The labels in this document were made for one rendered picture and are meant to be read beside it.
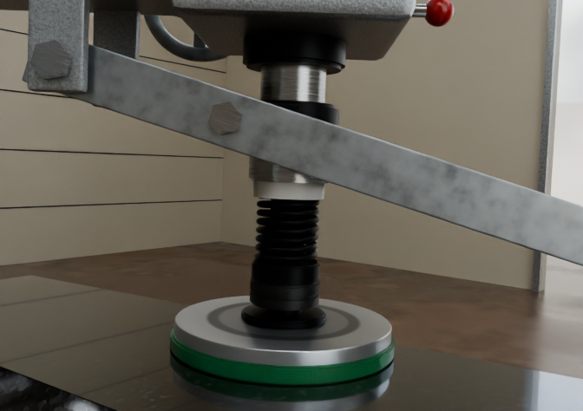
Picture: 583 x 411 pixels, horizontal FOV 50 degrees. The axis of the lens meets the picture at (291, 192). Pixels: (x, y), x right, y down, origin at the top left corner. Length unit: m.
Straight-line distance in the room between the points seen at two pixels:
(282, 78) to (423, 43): 5.52
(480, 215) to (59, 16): 0.40
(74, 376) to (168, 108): 0.24
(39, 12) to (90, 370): 0.31
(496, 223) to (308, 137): 0.18
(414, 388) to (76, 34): 0.41
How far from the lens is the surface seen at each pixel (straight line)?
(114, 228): 6.50
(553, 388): 0.60
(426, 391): 0.55
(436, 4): 0.70
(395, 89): 6.16
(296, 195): 0.58
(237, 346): 0.54
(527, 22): 5.76
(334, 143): 0.55
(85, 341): 0.66
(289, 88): 0.59
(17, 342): 0.67
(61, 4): 0.58
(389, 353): 0.60
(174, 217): 6.99
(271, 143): 0.55
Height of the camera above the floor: 1.01
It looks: 3 degrees down
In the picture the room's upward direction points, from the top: 2 degrees clockwise
